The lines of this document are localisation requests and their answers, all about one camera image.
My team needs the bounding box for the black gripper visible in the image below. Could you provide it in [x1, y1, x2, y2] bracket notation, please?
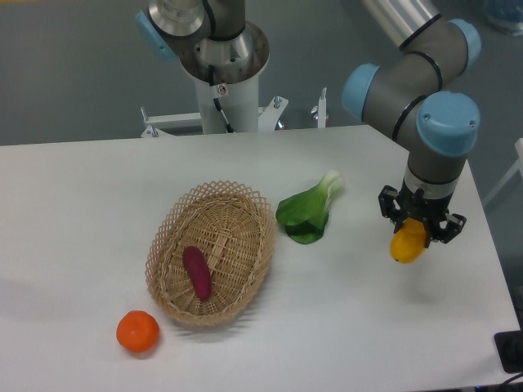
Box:
[378, 182, 467, 248]

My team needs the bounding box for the yellow mango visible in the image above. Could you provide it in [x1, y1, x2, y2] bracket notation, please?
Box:
[390, 218, 427, 264]

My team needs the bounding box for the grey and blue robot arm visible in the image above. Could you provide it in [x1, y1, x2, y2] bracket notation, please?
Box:
[136, 1, 481, 246]

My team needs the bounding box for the green bok choy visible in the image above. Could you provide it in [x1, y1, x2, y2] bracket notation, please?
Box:
[275, 170, 344, 245]

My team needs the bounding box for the black device at table edge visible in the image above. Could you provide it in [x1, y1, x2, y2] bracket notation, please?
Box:
[494, 330, 522, 373]

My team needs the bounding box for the woven wicker basket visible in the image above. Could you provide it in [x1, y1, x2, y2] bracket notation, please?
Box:
[145, 180, 277, 327]

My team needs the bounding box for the blue object top right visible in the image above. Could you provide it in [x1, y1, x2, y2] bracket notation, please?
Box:
[483, 0, 522, 36]

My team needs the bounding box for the purple sweet potato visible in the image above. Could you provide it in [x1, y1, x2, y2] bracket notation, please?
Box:
[182, 246, 212, 301]

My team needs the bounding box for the orange tangerine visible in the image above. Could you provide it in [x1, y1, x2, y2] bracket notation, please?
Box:
[116, 310, 160, 354]

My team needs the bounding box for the white frame at right edge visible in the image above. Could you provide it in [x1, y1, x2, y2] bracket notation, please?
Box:
[482, 138, 522, 209]

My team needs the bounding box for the black cable on pedestal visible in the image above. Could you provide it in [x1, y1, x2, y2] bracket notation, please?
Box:
[207, 64, 236, 134]

